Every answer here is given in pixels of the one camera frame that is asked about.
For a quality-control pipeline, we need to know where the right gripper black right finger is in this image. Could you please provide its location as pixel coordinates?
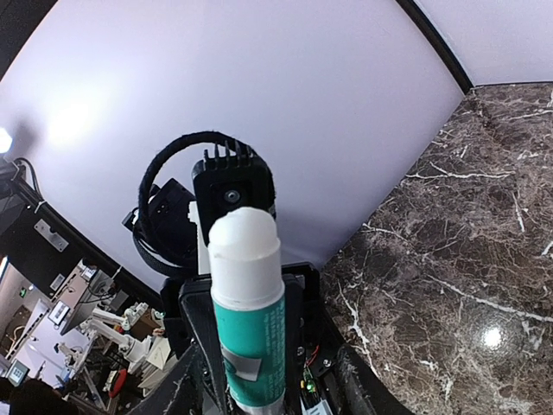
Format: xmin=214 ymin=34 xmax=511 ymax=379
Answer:
xmin=336 ymin=344 xmax=413 ymax=415

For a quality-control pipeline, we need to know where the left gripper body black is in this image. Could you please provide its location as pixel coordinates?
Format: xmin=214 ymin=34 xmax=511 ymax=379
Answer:
xmin=159 ymin=261 xmax=323 ymax=360

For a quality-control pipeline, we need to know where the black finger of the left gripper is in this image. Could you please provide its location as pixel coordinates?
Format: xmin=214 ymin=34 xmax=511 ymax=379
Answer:
xmin=283 ymin=271 xmax=322 ymax=389

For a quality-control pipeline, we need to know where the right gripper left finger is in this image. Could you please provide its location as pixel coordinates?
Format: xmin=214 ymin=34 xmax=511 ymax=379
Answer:
xmin=130 ymin=345 xmax=203 ymax=415

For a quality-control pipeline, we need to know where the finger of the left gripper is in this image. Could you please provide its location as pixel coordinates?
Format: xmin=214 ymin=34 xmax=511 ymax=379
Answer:
xmin=179 ymin=279 xmax=227 ymax=402

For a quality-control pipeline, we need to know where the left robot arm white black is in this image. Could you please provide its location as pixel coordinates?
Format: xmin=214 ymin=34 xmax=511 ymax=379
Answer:
xmin=123 ymin=131 xmax=276 ymax=356

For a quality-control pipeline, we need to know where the small electronics board with leds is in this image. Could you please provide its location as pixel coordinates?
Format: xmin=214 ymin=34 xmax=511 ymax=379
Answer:
xmin=300 ymin=367 xmax=319 ymax=399

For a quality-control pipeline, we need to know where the person in black shirt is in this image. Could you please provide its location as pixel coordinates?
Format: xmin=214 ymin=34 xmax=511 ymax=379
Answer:
xmin=10 ymin=380 xmax=80 ymax=415

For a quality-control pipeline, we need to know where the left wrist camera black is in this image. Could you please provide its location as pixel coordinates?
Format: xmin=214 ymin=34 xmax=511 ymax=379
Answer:
xmin=192 ymin=139 xmax=276 ymax=233

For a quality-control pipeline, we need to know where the black right frame post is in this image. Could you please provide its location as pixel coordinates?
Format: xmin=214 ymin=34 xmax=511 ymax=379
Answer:
xmin=396 ymin=0 xmax=474 ymax=94

